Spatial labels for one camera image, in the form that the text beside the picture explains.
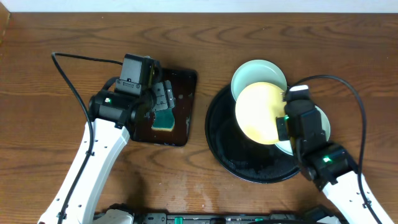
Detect mint plate far side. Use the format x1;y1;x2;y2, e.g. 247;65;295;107
231;60;287;100

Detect rectangular black tray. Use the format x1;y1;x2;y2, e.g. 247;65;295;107
131;68;197;147

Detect yellow plate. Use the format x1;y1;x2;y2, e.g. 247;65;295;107
235;82;286;145

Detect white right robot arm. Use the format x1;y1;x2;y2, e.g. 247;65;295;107
276;91;392;223

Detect green yellow sponge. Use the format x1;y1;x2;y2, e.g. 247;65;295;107
151;108;175;131

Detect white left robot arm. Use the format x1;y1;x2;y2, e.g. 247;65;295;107
39;80;175;224

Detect round black tray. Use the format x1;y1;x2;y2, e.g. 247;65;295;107
205;85;300;184

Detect mint plate with red stain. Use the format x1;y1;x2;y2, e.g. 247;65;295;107
275;105;331;156

